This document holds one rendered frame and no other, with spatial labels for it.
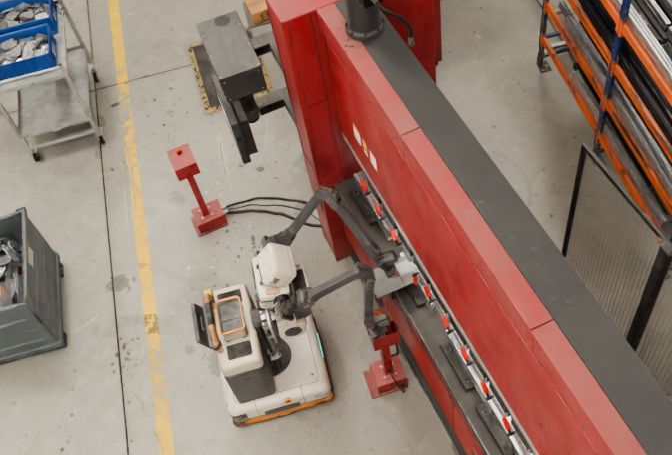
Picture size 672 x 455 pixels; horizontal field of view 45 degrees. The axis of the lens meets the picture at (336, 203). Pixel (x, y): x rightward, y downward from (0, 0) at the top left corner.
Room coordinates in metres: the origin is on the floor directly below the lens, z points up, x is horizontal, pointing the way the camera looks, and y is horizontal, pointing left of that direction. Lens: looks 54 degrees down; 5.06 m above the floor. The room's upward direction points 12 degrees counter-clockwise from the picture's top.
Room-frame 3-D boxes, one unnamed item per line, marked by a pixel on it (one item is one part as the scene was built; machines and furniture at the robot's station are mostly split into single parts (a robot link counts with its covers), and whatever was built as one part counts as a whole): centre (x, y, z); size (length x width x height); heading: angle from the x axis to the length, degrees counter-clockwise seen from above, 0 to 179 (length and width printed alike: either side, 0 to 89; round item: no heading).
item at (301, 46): (3.41, -0.30, 1.15); 0.85 x 0.25 x 2.30; 104
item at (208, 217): (3.79, 0.98, 0.41); 0.25 x 0.20 x 0.83; 104
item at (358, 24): (2.97, -0.36, 2.53); 0.33 x 0.25 x 0.47; 14
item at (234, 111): (3.46, 0.49, 1.42); 0.45 x 0.12 x 0.36; 11
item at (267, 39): (3.62, 0.21, 1.67); 0.40 x 0.24 x 0.07; 14
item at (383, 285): (2.39, -0.22, 1.00); 0.26 x 0.18 x 0.01; 104
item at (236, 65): (3.52, 0.41, 1.53); 0.51 x 0.25 x 0.85; 11
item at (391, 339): (2.22, -0.11, 0.75); 0.20 x 0.16 x 0.18; 7
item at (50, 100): (5.22, 2.13, 0.47); 0.90 x 0.66 x 0.95; 4
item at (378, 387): (2.22, -0.08, 0.06); 0.25 x 0.20 x 0.12; 97
